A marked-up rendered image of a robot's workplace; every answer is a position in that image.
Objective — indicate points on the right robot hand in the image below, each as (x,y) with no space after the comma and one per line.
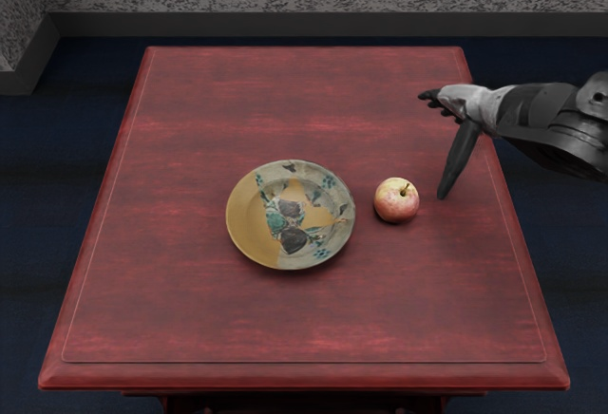
(468,100)

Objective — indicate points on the patterned ceramic plate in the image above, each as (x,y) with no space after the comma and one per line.
(290,214)

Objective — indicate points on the red yellow apple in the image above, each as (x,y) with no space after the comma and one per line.
(396,200)

